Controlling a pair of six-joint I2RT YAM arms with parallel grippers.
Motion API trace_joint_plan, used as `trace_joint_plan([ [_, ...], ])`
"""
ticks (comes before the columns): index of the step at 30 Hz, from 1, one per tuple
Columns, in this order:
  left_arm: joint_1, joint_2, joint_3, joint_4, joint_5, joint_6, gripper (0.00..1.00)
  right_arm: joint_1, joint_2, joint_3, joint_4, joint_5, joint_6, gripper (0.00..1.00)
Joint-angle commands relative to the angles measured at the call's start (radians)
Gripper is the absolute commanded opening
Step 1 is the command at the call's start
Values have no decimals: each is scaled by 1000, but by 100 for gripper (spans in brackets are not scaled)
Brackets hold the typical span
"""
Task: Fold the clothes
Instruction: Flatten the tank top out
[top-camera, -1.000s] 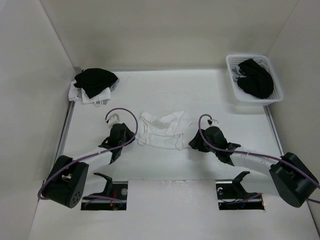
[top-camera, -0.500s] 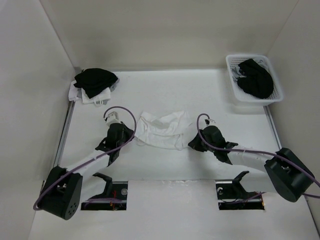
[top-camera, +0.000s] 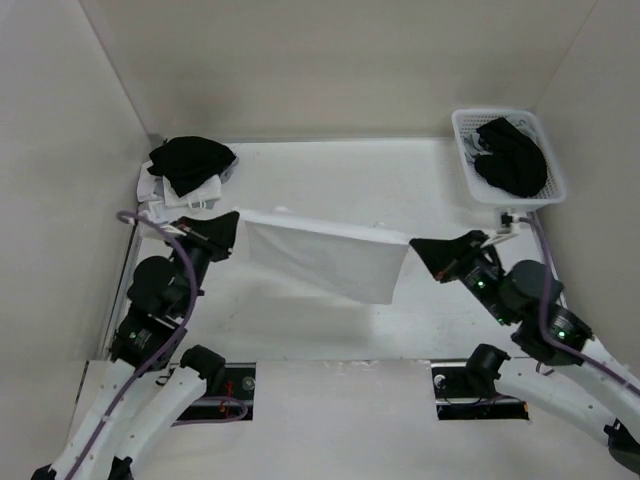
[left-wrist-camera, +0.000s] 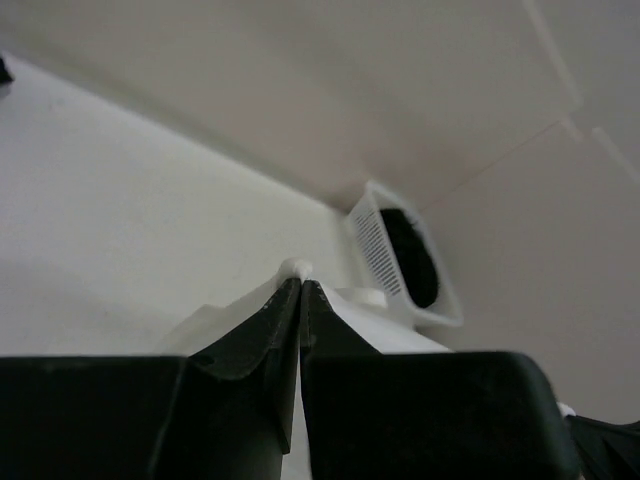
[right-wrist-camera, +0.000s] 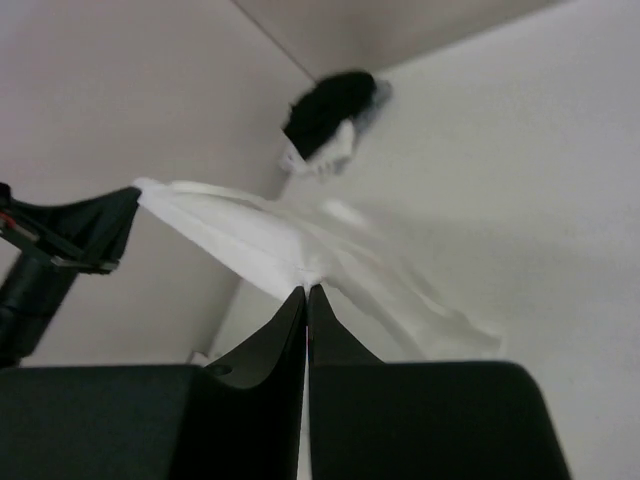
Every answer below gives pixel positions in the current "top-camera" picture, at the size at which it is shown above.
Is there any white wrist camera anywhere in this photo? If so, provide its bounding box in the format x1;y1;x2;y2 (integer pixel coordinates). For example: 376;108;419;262
138;210;185;241
483;210;520;247

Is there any aluminium rail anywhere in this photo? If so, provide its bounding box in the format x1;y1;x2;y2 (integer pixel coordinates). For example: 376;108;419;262
526;211;568;327
96;224;143;360

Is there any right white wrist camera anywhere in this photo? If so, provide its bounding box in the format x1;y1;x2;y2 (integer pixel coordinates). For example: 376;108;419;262
483;210;520;247

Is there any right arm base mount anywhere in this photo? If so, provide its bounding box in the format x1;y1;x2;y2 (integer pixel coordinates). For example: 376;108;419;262
431;362;530;421

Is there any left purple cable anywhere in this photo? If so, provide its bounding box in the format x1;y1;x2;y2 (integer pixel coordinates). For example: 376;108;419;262
64;210;249;480

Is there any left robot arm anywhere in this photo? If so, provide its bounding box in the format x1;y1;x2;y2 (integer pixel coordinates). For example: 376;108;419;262
32;211;240;479

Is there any grey tank top in basket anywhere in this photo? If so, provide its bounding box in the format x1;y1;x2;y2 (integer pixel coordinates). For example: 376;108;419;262
463;132;489;165

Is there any black tank top in basket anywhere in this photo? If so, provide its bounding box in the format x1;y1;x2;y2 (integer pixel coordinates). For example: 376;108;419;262
474;117;548;198

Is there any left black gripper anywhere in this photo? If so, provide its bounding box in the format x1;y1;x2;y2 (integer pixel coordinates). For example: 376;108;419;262
167;211;242;316

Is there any right aluminium rail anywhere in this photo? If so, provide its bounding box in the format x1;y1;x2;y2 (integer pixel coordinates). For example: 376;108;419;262
526;211;568;327

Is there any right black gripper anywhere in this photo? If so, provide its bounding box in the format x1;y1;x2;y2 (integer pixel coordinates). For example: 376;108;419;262
409;228;514;324

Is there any folded grey tank top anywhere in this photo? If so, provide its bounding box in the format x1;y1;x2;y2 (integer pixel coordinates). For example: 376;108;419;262
219;157;239;184

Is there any left aluminium rail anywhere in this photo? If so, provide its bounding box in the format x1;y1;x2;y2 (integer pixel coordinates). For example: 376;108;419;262
96;224;143;360

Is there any folded white tank top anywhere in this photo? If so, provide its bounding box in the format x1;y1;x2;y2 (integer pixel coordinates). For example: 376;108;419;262
136;161;222;212

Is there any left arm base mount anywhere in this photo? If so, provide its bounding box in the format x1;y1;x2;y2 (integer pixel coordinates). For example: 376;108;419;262
177;363;257;424

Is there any folded black tank top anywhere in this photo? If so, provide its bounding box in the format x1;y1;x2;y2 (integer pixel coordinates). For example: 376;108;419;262
147;136;237;197

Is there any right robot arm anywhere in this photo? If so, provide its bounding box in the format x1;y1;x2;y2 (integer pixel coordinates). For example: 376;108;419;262
409;230;639;473

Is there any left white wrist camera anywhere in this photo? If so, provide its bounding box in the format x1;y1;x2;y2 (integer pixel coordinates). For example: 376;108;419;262
138;210;185;241

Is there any white tank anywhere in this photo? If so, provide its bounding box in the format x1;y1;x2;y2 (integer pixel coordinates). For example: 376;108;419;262
136;161;222;212
240;209;410;305

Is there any white plastic basket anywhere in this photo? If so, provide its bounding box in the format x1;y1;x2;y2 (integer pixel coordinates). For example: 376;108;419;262
451;108;567;211

